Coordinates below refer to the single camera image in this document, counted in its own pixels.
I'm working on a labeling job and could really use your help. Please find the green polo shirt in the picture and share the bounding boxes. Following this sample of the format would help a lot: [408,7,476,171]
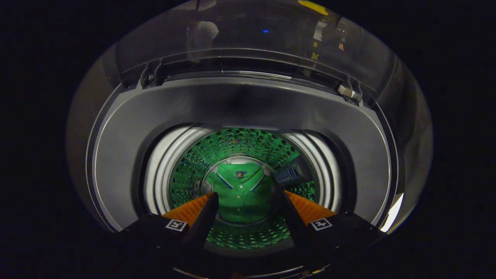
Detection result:
[205,162,278,225]

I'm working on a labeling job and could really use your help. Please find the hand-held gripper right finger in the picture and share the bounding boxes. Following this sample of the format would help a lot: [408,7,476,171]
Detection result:
[277,190,384,272]

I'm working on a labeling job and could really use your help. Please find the grey washing machine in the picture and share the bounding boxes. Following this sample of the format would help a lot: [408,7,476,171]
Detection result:
[66,39,433,279]

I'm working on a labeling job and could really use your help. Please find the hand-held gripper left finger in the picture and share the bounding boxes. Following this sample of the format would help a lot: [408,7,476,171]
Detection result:
[120,192,220,272]

